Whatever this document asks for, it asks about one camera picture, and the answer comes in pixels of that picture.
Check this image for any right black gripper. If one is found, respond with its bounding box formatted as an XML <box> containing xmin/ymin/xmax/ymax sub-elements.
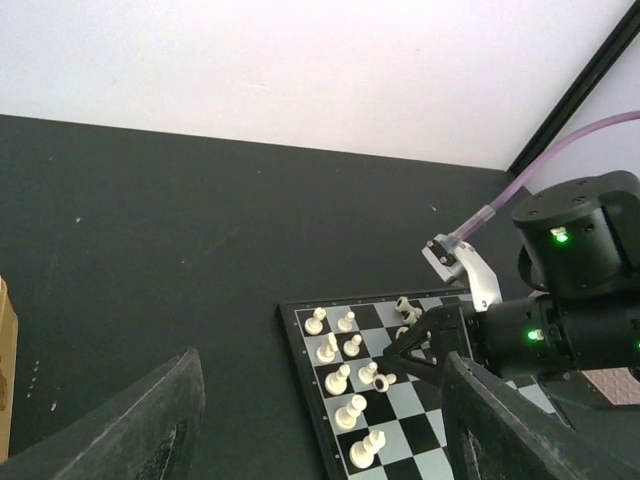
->
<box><xmin>383</xmin><ymin>304</ymin><xmax>483</xmax><ymax>388</ymax></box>

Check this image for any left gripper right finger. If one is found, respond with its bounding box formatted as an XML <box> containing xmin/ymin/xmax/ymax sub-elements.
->
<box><xmin>441</xmin><ymin>352</ymin><xmax>639</xmax><ymax>479</ymax></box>

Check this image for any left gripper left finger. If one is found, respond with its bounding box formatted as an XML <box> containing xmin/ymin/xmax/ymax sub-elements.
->
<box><xmin>1</xmin><ymin>349</ymin><xmax>206</xmax><ymax>479</ymax></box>

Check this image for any white king chess piece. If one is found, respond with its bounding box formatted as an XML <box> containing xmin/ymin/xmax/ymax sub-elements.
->
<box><xmin>349</xmin><ymin>430</ymin><xmax>386</xmax><ymax>469</ymax></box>

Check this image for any white pawn chess piece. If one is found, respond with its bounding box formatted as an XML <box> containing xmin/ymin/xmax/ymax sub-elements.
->
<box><xmin>337</xmin><ymin>311</ymin><xmax>356</xmax><ymax>333</ymax></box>

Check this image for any white knight chess piece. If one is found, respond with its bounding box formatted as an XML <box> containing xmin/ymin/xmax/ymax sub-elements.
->
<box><xmin>316</xmin><ymin>332</ymin><xmax>338</xmax><ymax>364</ymax></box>

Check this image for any white bishop chess piece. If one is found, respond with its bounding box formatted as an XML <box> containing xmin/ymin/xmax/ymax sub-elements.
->
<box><xmin>324</xmin><ymin>364</ymin><xmax>350</xmax><ymax>396</ymax></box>

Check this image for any white rook chess piece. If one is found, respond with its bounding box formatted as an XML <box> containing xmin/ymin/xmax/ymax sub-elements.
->
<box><xmin>304</xmin><ymin>307</ymin><xmax>326</xmax><ymax>336</ymax></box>

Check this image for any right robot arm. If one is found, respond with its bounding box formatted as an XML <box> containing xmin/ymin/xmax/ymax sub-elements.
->
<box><xmin>383</xmin><ymin>171</ymin><xmax>639</xmax><ymax>386</ymax></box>

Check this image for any black and white chessboard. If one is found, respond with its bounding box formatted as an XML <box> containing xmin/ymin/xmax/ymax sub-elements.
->
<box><xmin>276</xmin><ymin>287</ymin><xmax>581</xmax><ymax>480</ymax></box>

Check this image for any pink metal tray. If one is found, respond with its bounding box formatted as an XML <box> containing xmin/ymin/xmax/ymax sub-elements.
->
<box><xmin>582</xmin><ymin>368</ymin><xmax>640</xmax><ymax>405</ymax></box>

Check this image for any gold metal tray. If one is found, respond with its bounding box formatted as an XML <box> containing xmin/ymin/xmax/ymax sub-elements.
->
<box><xmin>0</xmin><ymin>279</ymin><xmax>18</xmax><ymax>463</ymax></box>

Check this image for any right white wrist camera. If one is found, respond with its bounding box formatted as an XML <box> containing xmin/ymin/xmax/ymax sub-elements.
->
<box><xmin>422</xmin><ymin>234</ymin><xmax>503</xmax><ymax>312</ymax></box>

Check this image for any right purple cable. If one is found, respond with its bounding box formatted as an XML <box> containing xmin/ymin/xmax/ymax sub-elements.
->
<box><xmin>449</xmin><ymin>110</ymin><xmax>640</xmax><ymax>246</ymax></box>

